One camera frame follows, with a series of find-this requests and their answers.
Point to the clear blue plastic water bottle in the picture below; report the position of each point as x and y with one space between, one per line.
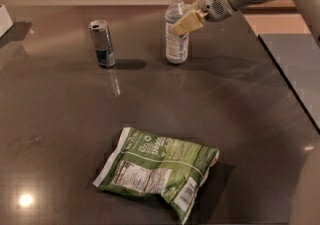
176 46

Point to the green jalapeno chip bag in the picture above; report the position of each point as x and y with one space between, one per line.
145 164

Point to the silver blue energy drink can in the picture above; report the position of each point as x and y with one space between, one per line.
101 38

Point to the grey side table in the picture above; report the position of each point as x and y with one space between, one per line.
297 57

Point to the white object at table edge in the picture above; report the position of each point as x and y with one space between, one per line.
5 20

